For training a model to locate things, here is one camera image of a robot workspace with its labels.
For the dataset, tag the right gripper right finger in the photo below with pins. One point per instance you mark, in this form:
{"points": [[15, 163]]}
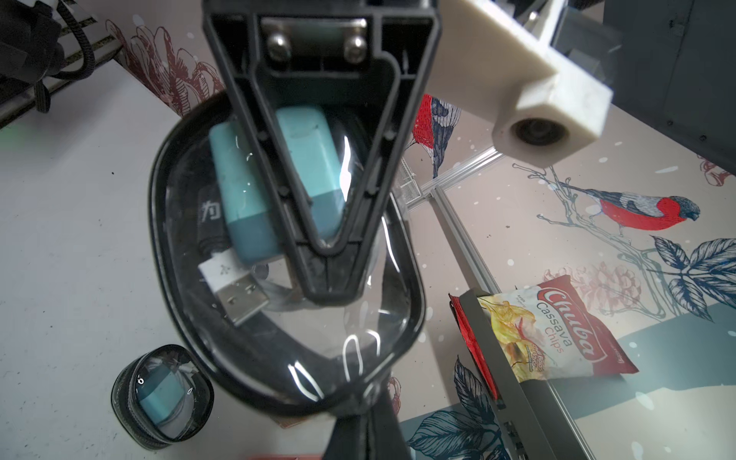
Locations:
{"points": [[385, 440]]}

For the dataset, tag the Chuba cassava chips bag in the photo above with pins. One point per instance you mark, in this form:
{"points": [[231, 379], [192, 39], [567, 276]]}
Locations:
{"points": [[545, 332]]}

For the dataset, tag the teal charger plug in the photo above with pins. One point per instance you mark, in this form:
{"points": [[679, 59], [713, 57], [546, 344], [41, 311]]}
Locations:
{"points": [[160, 392], [323, 154]]}

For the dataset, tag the aluminium frame rail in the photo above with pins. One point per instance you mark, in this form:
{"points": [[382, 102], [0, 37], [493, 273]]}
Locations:
{"points": [[469, 259]]}

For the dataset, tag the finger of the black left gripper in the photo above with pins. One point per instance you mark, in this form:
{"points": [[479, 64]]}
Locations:
{"points": [[369, 56]]}

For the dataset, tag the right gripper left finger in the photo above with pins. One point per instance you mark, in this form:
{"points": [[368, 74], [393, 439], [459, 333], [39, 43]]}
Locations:
{"points": [[350, 439]]}

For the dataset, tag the clear pouch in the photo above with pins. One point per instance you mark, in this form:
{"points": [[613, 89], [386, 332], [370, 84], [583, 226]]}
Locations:
{"points": [[251, 328], [196, 407]]}

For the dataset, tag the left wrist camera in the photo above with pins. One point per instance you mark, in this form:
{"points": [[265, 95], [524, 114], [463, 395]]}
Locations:
{"points": [[543, 106]]}

